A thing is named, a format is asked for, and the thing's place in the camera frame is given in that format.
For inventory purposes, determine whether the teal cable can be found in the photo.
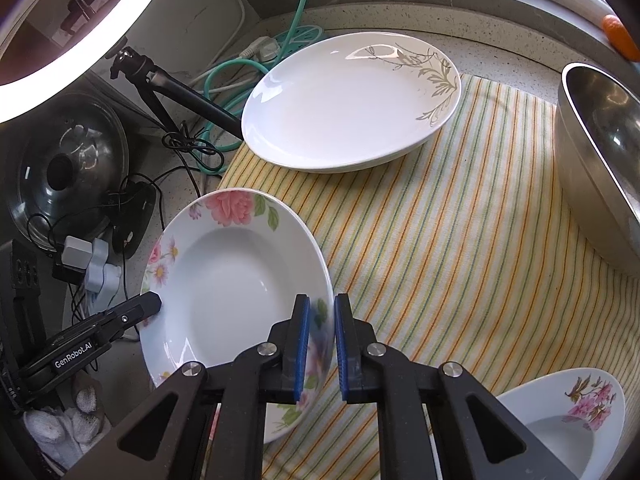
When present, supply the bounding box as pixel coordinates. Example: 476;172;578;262
192;0;321;176

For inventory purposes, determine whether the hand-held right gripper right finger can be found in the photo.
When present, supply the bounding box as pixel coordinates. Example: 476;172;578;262
334;292;581;480

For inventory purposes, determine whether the thin black cable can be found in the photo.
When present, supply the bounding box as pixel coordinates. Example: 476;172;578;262
25;120;228;321

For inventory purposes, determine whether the grey power adapter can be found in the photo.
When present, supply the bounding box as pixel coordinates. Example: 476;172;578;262
62;236;96;272

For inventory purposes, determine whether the white leaf-print plate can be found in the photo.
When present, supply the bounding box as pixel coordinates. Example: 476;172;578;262
241;32;462;173

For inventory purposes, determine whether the white cable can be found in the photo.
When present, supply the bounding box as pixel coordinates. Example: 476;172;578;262
177;0;248;91

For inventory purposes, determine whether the orange tangerine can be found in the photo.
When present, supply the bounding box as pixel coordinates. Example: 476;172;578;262
601;14;640;63

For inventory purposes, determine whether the teal power strip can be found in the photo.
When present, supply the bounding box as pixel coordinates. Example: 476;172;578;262
272;25;326;61

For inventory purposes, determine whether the person's left hand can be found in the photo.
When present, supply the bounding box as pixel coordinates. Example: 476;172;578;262
22;372;112;458

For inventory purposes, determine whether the pink blossom deep plate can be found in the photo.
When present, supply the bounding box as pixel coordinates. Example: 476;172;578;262
492;367;627;480

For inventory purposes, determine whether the striped yellow cloth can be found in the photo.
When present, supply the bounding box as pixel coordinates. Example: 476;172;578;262
217;72;640;480

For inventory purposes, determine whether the stainless steel bowl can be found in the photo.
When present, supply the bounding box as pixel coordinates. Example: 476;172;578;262
556;62;640;276

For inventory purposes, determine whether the rose-print plate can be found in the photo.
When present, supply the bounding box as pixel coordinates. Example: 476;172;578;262
139;187;335;445

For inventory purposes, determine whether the black round stand base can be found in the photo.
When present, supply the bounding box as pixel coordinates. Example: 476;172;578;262
112;182;158;261

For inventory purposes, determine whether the white ring light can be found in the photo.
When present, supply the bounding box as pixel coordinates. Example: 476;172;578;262
0;0;177;125

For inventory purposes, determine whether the white plug adapter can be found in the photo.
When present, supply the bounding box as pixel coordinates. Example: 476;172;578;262
84;241;124;297

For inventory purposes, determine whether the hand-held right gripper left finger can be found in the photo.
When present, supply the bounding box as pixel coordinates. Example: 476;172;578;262
62;294;313;480

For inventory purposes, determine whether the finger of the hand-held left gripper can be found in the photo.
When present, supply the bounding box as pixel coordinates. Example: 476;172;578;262
102;292;162;343

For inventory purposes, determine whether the white plug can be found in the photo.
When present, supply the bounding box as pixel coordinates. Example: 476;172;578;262
240;36;278;61

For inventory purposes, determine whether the black phone holder clamp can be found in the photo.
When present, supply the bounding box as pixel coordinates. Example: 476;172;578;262
60;0;108;33

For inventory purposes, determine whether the black tripod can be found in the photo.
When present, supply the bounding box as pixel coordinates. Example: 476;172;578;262
109;46;246;161

